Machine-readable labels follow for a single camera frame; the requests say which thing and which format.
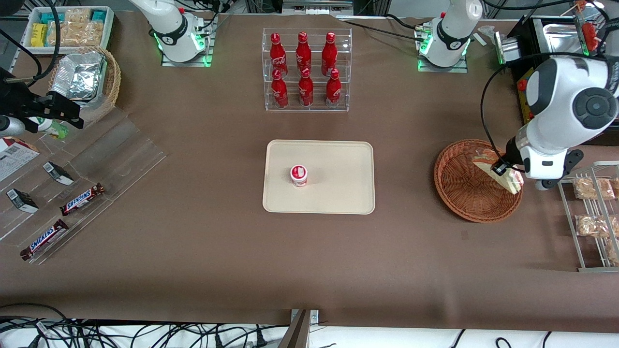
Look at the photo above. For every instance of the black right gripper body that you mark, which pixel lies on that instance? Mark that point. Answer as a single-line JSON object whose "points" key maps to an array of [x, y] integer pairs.
{"points": [[18, 100]]}

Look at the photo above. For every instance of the triangle sandwich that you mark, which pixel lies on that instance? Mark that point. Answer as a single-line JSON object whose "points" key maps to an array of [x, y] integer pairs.
{"points": [[510, 183]]}

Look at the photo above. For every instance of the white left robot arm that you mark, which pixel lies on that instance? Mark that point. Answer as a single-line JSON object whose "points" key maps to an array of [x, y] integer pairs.
{"points": [[561, 96]]}

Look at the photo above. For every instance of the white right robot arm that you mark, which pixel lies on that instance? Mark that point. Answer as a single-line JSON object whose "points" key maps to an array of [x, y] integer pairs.
{"points": [[169, 29]]}

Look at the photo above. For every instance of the aluminium foil tray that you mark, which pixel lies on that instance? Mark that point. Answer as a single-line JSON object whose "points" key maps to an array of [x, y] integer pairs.
{"points": [[80, 75]]}

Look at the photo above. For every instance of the round brown wicker basket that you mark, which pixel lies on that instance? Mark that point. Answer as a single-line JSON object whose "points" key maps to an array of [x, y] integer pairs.
{"points": [[459, 188]]}

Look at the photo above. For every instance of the tan wicker basket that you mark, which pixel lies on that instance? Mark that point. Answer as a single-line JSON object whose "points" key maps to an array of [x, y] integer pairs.
{"points": [[112, 82]]}

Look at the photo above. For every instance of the beige plastic tray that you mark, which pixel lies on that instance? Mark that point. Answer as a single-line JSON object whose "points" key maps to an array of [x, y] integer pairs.
{"points": [[333, 174]]}

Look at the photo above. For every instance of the green white small bottle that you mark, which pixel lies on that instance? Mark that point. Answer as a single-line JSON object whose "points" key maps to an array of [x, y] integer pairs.
{"points": [[51, 128]]}

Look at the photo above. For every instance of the red white carton box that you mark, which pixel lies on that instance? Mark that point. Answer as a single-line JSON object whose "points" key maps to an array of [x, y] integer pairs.
{"points": [[14, 157]]}

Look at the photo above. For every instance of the small black white box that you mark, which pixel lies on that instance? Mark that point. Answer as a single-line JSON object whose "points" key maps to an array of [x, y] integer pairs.
{"points": [[22, 201], [59, 174]]}

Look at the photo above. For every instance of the clear acrylic display stand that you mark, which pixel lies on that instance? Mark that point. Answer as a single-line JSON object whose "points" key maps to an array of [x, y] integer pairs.
{"points": [[121, 150]]}

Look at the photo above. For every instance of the clear bag of crackers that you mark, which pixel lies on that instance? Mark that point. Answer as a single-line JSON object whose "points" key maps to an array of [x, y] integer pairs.
{"points": [[592, 226], [592, 188], [613, 251]]}

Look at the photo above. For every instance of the beige snack bag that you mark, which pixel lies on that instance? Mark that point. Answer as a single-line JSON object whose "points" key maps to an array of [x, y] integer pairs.
{"points": [[77, 16], [77, 35]]}

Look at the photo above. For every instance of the yellow snack packet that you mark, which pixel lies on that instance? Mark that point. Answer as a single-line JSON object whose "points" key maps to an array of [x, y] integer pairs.
{"points": [[38, 35]]}

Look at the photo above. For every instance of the white plastic bin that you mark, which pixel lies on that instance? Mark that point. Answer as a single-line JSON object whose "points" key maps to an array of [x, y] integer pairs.
{"points": [[26, 34]]}

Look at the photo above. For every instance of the Snickers chocolate bar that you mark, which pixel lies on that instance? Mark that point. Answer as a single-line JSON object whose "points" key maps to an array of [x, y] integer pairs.
{"points": [[82, 199], [44, 239]]}

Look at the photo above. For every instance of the teal snack packet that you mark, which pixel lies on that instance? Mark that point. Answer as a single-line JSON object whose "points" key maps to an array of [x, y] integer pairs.
{"points": [[98, 15], [51, 18]]}

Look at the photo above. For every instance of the black hot food case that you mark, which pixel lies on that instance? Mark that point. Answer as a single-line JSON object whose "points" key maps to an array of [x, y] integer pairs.
{"points": [[524, 36]]}

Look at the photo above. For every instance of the crumpled clear plastic bag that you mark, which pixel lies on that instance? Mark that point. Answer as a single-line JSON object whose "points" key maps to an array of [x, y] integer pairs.
{"points": [[489, 35]]}

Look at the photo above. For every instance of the steel food pan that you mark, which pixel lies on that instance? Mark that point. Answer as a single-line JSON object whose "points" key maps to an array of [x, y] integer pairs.
{"points": [[561, 38]]}

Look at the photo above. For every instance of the red skewered snack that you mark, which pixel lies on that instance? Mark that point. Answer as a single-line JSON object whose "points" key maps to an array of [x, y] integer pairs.
{"points": [[590, 36]]}

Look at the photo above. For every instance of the red cola bottle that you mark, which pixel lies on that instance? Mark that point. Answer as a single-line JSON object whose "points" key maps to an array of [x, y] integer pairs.
{"points": [[279, 92], [333, 92], [329, 55], [303, 53], [276, 55], [305, 92]]}

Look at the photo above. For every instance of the clear acrylic bottle rack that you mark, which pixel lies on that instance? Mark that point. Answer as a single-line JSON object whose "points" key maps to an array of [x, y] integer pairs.
{"points": [[314, 104]]}

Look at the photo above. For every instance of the small red white yogurt bottle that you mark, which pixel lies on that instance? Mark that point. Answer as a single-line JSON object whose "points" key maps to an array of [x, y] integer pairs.
{"points": [[299, 176]]}

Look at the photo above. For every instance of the brown table cover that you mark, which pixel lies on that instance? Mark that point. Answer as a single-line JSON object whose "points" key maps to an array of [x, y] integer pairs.
{"points": [[309, 266]]}

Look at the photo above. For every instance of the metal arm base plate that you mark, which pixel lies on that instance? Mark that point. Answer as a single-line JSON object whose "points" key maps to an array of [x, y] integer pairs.
{"points": [[442, 68], [186, 64]]}

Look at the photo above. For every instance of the aluminium frame rail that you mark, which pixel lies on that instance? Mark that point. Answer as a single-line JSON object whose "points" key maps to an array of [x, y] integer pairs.
{"points": [[316, 6]]}

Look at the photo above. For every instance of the metal camera post bracket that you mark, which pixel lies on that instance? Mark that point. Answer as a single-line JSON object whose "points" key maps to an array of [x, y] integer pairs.
{"points": [[299, 333]]}

